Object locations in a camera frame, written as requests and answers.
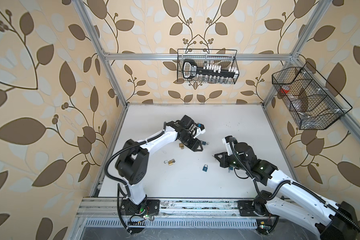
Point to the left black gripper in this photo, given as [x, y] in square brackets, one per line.
[196, 145]

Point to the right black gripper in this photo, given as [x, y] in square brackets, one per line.
[223, 160]

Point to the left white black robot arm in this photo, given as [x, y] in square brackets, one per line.
[129, 165]

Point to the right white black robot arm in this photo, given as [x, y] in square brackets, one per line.
[286, 198]

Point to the small brass padlock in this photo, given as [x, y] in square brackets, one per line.
[170, 162]

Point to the black socket tool set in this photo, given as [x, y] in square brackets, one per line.
[190, 70]

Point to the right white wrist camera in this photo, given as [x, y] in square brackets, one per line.
[229, 142]

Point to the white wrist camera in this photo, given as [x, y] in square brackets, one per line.
[195, 129]
[229, 142]

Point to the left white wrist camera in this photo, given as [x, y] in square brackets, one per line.
[195, 129]

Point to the back black wire basket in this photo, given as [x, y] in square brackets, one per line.
[223, 57]

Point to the black wire basket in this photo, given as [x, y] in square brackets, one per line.
[313, 101]
[223, 57]

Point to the right black wire basket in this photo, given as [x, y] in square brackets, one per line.
[313, 101]

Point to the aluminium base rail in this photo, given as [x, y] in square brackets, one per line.
[190, 214]

